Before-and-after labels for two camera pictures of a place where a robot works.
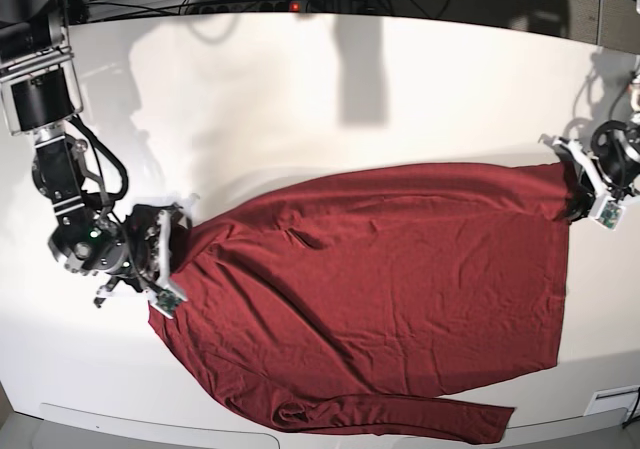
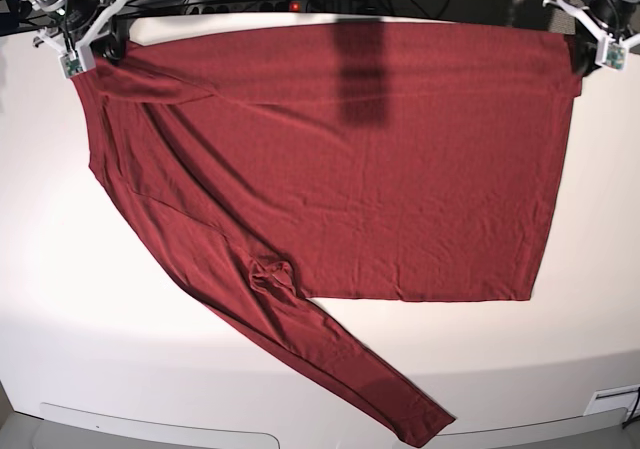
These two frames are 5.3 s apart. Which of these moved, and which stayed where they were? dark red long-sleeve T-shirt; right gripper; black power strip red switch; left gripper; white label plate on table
Moved: right gripper; left gripper; dark red long-sleeve T-shirt
Stayed: white label plate on table; black power strip red switch
